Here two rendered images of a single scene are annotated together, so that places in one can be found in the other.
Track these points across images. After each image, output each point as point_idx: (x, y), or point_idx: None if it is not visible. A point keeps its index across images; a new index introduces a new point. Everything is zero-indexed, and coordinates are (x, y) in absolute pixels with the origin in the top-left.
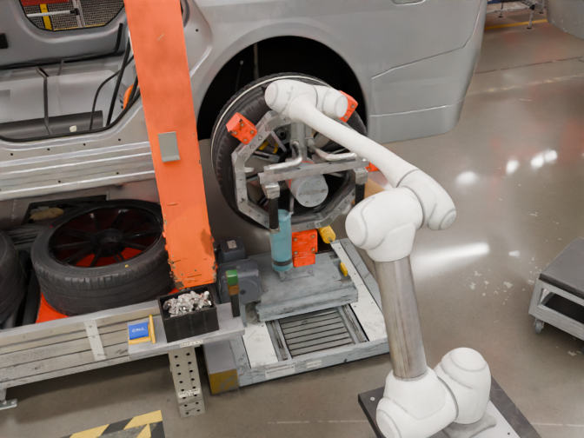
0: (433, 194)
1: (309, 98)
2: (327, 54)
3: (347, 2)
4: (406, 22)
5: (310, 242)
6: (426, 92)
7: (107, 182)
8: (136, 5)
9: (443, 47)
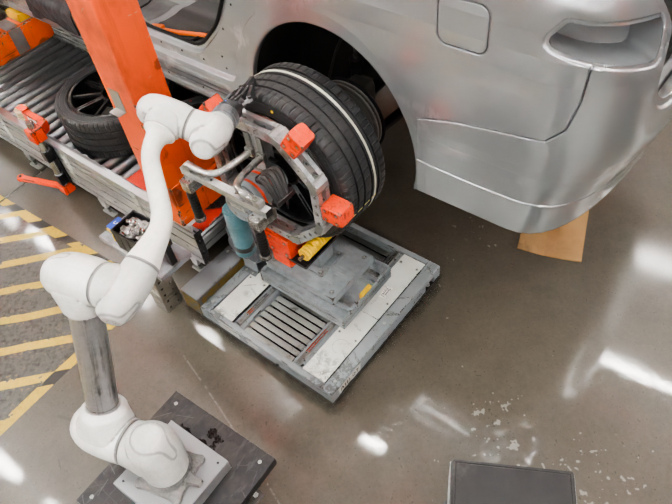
0: (104, 289)
1: (157, 128)
2: None
3: (382, 16)
4: (458, 72)
5: (283, 248)
6: (487, 170)
7: (197, 91)
8: None
9: (512, 127)
